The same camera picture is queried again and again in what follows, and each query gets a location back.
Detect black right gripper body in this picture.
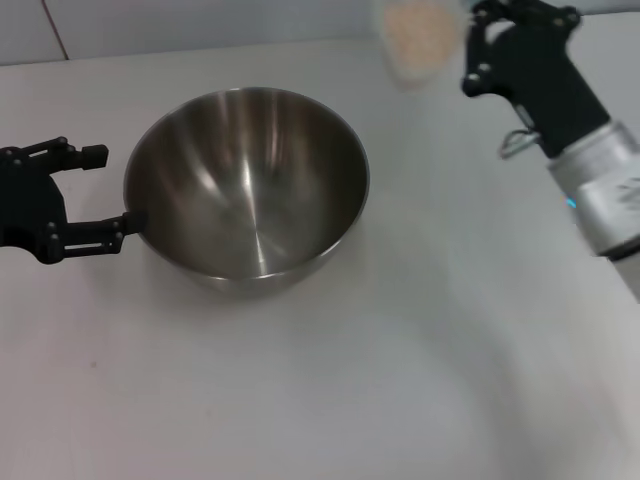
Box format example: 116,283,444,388
491,19,615,157

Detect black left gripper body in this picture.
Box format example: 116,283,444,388
0,147,70,265

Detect white rice grains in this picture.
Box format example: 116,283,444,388
383,0,460,82

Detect clear plastic measuring cup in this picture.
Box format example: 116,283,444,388
372,0,470,92

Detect stainless steel mixing bowl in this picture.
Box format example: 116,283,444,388
122,86,372,297

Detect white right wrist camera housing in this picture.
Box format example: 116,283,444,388
602,164,640,241

